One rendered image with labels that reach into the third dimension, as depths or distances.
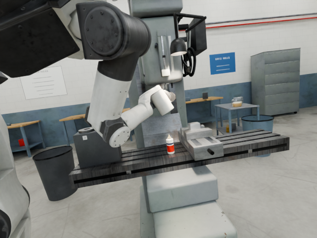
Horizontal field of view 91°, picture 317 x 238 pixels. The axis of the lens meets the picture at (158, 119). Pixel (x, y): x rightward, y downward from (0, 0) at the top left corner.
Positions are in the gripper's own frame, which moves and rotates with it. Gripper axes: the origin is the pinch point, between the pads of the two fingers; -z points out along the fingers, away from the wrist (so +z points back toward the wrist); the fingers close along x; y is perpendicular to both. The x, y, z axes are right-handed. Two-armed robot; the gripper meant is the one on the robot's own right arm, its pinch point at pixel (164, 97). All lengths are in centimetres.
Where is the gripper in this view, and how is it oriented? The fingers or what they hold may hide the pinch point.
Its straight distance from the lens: 91.2
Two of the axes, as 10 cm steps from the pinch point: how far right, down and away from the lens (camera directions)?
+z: -1.3, 1.8, -9.8
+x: -9.8, 1.0, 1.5
